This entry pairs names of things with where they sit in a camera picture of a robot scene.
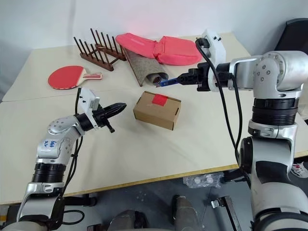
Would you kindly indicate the black chair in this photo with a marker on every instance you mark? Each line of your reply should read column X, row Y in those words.
column 293, row 33

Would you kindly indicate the brown cardboard box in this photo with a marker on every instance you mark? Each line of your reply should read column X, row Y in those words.
column 154, row 114

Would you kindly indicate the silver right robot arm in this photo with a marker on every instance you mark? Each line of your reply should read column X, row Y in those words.
column 274, row 110

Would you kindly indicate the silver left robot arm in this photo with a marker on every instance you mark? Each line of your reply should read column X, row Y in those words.
column 54, row 142

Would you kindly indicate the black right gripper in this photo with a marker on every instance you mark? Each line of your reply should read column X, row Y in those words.
column 202, row 77

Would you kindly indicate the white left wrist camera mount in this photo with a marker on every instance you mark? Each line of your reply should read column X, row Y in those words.
column 86, row 98

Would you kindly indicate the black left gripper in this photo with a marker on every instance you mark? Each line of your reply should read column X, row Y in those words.
column 103, row 118

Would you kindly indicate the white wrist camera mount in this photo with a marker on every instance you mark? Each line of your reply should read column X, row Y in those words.
column 217, row 53
column 86, row 98

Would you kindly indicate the red tape patch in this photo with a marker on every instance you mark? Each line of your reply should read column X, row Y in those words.
column 159, row 100

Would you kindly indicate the pink fabric cover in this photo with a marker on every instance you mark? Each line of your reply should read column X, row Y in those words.
column 178, row 54

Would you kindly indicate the black table frame bar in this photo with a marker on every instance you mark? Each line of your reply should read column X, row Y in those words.
column 80, row 199
column 234, row 175

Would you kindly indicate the clear plastic bag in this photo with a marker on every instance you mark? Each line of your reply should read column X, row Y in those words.
column 203, row 180

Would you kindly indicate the wide dark rounded shape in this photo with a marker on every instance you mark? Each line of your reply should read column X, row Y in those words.
column 127, row 220

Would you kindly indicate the red table tennis paddle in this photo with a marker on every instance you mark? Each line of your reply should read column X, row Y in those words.
column 63, row 78

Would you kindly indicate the tall dark rounded shape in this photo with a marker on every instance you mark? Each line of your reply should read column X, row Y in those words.
column 185, row 211

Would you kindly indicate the blue pen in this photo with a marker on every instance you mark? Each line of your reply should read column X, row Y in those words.
column 167, row 82

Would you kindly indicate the rolled patterned grey mat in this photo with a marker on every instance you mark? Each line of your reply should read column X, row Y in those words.
column 146, row 69

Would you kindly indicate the black leg with caster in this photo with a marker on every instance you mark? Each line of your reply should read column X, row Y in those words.
column 227, row 209

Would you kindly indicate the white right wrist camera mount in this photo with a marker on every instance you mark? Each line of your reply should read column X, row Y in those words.
column 217, row 53

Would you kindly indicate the dark wooden peg rack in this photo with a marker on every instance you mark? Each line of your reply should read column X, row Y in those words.
column 95, row 59

